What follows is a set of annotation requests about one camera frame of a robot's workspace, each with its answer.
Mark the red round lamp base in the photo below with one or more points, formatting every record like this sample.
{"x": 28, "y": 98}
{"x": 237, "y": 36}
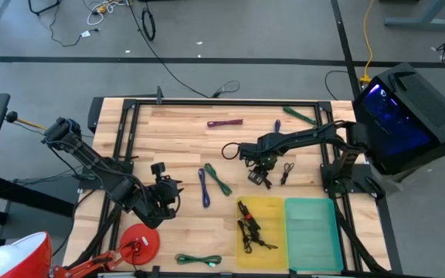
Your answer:
{"x": 139, "y": 244}

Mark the red lamp shade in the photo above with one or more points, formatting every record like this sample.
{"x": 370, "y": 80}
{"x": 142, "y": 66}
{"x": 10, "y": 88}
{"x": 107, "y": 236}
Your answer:
{"x": 18, "y": 256}

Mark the black side panel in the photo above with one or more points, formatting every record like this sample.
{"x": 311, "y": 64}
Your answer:
{"x": 94, "y": 114}

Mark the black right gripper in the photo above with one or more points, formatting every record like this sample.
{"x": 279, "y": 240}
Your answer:
{"x": 259, "y": 154}

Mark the grey desk foot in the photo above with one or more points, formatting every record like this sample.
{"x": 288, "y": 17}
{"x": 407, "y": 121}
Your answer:
{"x": 423, "y": 21}

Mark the black knob on yellow stick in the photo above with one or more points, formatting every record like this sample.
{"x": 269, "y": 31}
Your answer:
{"x": 12, "y": 116}

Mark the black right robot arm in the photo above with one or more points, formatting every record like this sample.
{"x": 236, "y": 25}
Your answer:
{"x": 303, "y": 137}

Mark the yellow translucent tray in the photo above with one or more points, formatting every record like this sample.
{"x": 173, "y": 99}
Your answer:
{"x": 261, "y": 231}

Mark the black metal table frame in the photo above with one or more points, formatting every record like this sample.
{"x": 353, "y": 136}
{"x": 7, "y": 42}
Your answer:
{"x": 226, "y": 102}

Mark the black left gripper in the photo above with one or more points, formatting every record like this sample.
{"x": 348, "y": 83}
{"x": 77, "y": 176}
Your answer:
{"x": 165, "y": 197}

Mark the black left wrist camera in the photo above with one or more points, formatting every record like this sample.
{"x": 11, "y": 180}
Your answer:
{"x": 158, "y": 170}

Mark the red jointed lamp arm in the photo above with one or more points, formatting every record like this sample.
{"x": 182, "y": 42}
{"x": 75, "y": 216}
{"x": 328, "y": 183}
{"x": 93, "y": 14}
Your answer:
{"x": 95, "y": 262}

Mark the black computer with blue light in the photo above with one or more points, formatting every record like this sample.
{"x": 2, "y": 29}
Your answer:
{"x": 408, "y": 116}

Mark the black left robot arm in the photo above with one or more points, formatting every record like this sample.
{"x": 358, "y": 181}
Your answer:
{"x": 91, "y": 162}

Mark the teal translucent tray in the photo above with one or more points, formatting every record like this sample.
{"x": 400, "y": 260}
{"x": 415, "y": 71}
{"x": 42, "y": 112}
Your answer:
{"x": 313, "y": 235}

